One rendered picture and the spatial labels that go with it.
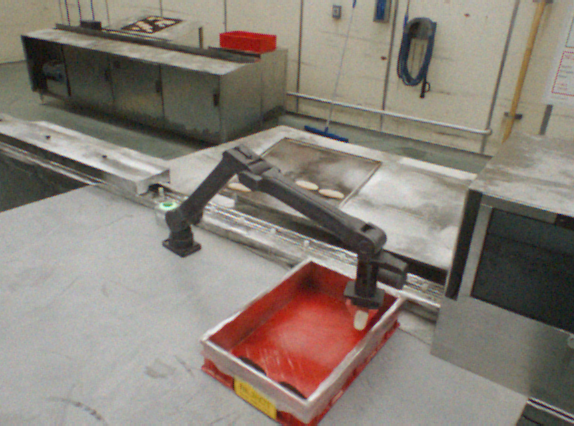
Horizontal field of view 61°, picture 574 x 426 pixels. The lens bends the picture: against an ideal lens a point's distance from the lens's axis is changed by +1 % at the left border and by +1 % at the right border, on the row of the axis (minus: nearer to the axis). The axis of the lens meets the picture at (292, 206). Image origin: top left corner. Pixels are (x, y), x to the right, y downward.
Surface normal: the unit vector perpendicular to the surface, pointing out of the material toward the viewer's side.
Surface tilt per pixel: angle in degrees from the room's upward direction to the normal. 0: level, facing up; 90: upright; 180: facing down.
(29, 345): 0
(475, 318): 91
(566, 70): 90
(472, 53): 90
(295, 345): 0
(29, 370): 0
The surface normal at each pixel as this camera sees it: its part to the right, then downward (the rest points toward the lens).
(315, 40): -0.55, 0.41
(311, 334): 0.04, -0.89
